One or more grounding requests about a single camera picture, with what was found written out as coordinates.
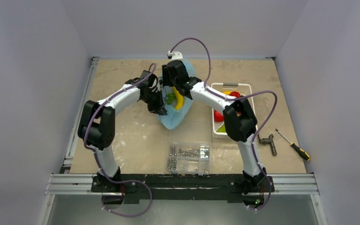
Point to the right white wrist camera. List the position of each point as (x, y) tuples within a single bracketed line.
[(174, 55)]

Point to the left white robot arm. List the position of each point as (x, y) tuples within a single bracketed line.
[(97, 123)]

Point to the clear plastic screw box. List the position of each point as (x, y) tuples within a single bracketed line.
[(189, 148)]

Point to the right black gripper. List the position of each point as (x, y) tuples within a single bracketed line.
[(166, 80)]

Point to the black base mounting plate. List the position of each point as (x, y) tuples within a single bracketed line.
[(232, 188)]

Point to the light blue plastic bag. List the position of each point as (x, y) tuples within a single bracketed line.
[(175, 117)]

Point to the yellow black screwdriver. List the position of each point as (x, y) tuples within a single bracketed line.
[(302, 153)]

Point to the red fake apple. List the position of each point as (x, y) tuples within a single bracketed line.
[(217, 116)]

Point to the green fake pear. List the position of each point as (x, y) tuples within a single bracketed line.
[(221, 129)]

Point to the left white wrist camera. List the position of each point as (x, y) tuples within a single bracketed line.
[(156, 87)]

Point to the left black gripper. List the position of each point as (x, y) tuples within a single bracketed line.
[(159, 108)]

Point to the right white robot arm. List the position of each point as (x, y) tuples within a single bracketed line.
[(239, 117)]

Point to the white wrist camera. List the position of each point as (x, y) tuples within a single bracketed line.
[(174, 55), (156, 87)]

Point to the white plastic basket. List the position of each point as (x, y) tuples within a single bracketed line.
[(242, 88)]

